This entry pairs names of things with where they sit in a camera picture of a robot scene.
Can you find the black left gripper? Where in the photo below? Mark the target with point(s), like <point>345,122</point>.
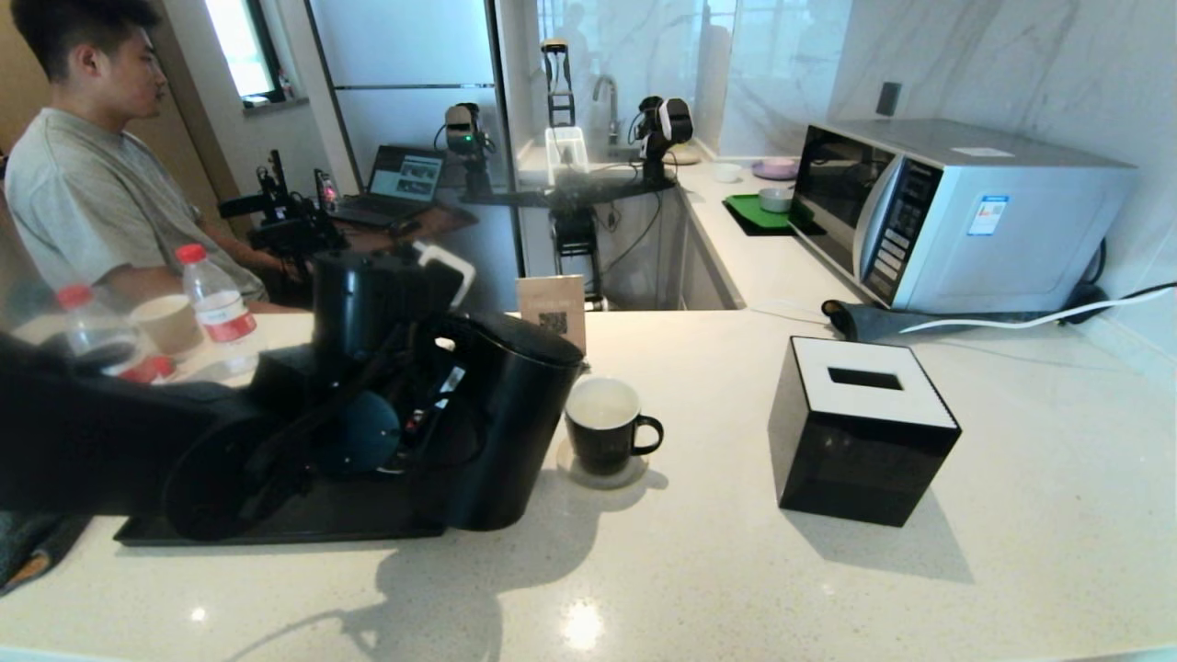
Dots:
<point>414,405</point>

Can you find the black electric kettle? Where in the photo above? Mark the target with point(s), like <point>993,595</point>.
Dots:
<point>515,432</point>

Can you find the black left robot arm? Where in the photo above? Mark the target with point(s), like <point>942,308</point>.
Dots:
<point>92,432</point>

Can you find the grey robot arm green light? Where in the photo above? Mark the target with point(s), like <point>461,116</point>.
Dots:
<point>464,127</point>

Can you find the black white robot arm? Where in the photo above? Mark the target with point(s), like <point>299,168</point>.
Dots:
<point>664,122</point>

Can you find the black serving tray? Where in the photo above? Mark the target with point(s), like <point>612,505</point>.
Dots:
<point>322,532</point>

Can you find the QR code acrylic sign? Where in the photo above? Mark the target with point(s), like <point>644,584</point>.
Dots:
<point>552,299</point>

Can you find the brown wooden desk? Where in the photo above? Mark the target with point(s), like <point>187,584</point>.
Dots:
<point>441,221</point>

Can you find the black mug white inside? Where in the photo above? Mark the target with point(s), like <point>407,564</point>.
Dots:
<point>602,441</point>

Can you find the clear water bottle red cap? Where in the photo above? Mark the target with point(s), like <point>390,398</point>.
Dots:
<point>92,331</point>
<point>221,313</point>

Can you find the black laptop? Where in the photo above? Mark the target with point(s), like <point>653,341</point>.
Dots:
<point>405,175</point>

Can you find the white plastic rack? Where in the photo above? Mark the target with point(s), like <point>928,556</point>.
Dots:
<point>565,150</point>

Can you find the silver refrigerator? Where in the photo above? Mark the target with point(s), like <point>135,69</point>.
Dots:
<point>405,46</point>

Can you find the chrome sink faucet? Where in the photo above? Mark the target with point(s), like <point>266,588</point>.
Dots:
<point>609,90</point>

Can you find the person in grey t-shirt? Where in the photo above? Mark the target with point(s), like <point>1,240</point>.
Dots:
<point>92,202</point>

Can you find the green tray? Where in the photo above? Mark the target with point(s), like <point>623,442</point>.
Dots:
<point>749,211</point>

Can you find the small white cup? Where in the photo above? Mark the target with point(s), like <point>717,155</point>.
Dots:
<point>726,173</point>

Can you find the dark grey towel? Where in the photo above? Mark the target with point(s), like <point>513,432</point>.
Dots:
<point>37,552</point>

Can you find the small pale bowl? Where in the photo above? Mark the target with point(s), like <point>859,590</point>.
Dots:
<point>775,199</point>

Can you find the purple plate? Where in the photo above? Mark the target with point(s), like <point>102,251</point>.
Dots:
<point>774,169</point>

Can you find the black tissue box white lid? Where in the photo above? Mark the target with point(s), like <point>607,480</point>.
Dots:
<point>860,460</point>

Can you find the silver microwave oven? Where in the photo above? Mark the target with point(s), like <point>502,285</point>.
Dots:
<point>993,230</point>

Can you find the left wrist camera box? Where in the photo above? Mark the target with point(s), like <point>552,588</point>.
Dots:
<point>446,276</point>

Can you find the black ladder-shaped frame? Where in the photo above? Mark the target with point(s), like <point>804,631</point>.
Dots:
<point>557,85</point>

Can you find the window with black frame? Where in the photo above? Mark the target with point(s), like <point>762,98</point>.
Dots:
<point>241,46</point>

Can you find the grey wall outlet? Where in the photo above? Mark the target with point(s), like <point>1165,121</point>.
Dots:
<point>887,100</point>

